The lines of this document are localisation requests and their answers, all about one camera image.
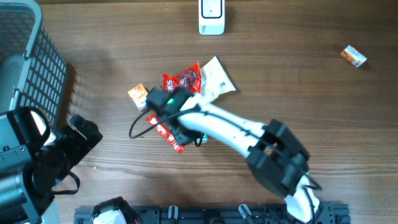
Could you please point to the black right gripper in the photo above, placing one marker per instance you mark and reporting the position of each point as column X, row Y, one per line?
column 183, row 139

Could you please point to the teal small box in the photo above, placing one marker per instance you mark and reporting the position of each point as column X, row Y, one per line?
column 204, row 138

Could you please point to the red stick sachet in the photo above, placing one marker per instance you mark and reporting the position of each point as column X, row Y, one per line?
column 165, row 133

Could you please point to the red candy bag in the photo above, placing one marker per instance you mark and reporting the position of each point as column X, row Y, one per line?
column 189, row 78

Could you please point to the orange small box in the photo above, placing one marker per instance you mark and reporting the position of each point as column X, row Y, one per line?
column 138, row 95
column 353, row 56

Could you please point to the white cream snack bag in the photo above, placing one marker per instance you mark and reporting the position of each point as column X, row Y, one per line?
column 215, row 81

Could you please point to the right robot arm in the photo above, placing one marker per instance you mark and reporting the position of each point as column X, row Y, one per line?
column 276, row 158

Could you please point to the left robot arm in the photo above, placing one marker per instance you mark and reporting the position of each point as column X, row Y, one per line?
column 34, row 160

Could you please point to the white barcode scanner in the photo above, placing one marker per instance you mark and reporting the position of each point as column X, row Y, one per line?
column 211, row 17

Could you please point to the grey plastic mesh basket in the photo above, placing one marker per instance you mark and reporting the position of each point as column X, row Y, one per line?
column 33, row 71

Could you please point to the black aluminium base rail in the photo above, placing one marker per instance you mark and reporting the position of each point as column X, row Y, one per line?
column 267, row 214

